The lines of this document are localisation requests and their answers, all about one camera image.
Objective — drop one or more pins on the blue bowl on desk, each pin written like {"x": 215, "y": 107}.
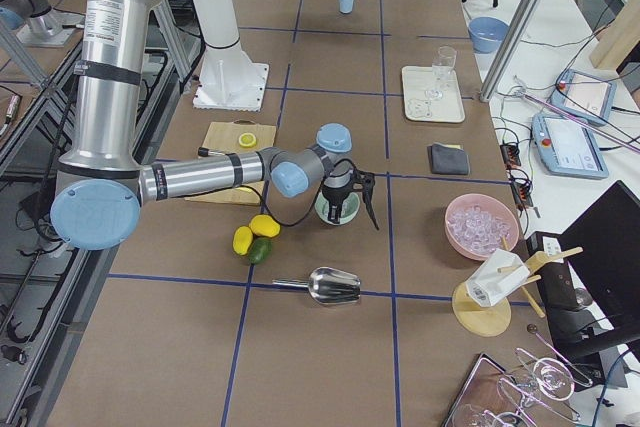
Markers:
{"x": 487, "y": 34}

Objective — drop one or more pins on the teach pendant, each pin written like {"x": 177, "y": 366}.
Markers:
{"x": 567, "y": 149}
{"x": 584, "y": 95}

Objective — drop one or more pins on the steel ice scoop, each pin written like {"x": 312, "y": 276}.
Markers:
{"x": 327, "y": 286}

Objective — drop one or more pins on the pink bowl of ice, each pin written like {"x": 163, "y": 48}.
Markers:
{"x": 477, "y": 224}

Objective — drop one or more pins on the glasses on metal tray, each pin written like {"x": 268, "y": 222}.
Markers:
{"x": 535, "y": 392}

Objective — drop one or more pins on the clear wine glass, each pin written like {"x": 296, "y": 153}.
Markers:
{"x": 442, "y": 66}

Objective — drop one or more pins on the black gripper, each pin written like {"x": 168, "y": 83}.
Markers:
{"x": 334, "y": 194}

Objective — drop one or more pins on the round yellow lemon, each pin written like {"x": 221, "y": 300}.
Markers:
{"x": 263, "y": 225}

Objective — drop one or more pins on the aluminium frame post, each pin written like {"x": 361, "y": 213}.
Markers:
{"x": 518, "y": 24}

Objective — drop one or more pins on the lemon half slice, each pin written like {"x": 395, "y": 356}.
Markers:
{"x": 247, "y": 140}

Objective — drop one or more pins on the yellow lemon elongated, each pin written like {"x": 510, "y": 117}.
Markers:
{"x": 242, "y": 240}

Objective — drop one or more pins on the near teach pendant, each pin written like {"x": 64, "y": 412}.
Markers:
{"x": 567, "y": 149}

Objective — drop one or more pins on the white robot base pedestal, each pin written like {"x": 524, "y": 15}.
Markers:
{"x": 228, "y": 78}

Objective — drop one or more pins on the steel muddler black tip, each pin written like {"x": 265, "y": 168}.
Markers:
{"x": 206, "y": 152}

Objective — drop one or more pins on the white paper carton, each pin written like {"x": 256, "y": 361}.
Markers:
{"x": 497, "y": 277}

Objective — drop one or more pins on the green bowl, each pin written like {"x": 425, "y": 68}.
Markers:
{"x": 353, "y": 205}

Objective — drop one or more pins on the light blue cup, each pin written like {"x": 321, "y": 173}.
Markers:
{"x": 346, "y": 6}

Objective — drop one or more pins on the far teach pendant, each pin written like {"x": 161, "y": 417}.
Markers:
{"x": 584, "y": 95}

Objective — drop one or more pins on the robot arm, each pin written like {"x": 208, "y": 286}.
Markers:
{"x": 110, "y": 172}

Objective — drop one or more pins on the cream bear tray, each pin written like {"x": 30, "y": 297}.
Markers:
{"x": 421, "y": 106}

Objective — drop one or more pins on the black monitor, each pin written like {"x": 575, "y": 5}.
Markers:
{"x": 608, "y": 267}

